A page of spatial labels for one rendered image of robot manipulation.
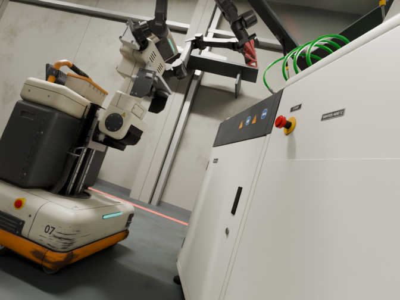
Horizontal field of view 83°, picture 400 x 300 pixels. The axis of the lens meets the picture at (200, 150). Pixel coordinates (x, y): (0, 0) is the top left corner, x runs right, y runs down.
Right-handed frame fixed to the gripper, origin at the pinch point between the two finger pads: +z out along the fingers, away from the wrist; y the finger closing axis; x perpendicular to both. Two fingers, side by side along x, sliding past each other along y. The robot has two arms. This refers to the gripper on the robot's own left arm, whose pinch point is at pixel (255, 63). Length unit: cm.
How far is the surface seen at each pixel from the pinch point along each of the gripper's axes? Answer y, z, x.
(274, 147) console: -40, 73, 27
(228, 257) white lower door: -24, 93, 55
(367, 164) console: -63, 93, 22
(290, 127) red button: -46, 72, 22
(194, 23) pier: 113, -251, -9
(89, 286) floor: -10, 81, 118
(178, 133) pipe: 167, -108, 89
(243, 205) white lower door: -28, 82, 43
